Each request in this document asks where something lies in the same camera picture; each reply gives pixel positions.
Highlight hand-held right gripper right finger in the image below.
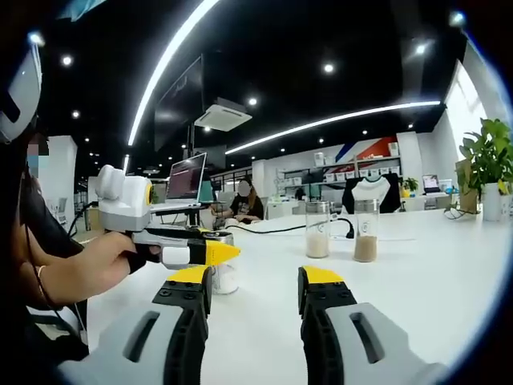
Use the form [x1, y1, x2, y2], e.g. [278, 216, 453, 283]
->
[297, 265, 452, 385]

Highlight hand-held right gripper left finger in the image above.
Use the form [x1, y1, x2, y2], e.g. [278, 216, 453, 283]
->
[58, 265, 214, 385]

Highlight glass seasoning bottle white powder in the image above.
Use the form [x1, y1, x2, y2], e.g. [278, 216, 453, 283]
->
[208, 231, 240, 297]

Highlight tall seasoning bottle cream grains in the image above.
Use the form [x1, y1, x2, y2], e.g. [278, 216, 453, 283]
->
[305, 200, 331, 259]

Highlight tall seasoning bottle brown powder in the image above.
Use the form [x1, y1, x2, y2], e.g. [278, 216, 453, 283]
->
[353, 198, 380, 264]

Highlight person's left hand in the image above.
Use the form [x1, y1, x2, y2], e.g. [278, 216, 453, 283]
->
[85, 232, 162, 294]

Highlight black laptop stand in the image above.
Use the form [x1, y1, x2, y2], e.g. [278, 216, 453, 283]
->
[154, 208, 201, 232]

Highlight teal panel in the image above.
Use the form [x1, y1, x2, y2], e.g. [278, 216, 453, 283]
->
[199, 180, 217, 202]

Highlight open laptop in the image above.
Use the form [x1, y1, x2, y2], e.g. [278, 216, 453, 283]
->
[150, 152, 208, 213]

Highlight operator person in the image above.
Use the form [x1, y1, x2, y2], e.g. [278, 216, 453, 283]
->
[0, 136, 89, 385]

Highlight hanging black screen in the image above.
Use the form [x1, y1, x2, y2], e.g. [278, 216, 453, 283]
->
[154, 54, 206, 150]

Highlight ceiling air conditioner unit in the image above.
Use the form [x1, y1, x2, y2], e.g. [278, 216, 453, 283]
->
[194, 103, 253, 132]

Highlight long ceiling light strip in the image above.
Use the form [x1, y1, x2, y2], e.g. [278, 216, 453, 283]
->
[224, 99, 442, 156]
[127, 0, 221, 148]

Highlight white worn chest device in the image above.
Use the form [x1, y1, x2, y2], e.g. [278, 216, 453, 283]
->
[0, 39, 43, 145]

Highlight storage shelf with white bins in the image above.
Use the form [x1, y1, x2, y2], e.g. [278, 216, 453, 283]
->
[276, 156, 402, 188]

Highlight brown paper bag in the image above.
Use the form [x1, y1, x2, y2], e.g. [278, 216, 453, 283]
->
[454, 158, 481, 214]

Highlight white plant pot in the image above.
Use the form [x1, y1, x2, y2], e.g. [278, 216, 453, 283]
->
[482, 182, 513, 222]

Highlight green potted plant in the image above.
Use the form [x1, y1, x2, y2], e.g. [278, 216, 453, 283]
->
[456, 118, 513, 193]

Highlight black power cable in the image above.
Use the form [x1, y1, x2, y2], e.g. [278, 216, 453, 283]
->
[224, 217, 357, 241]

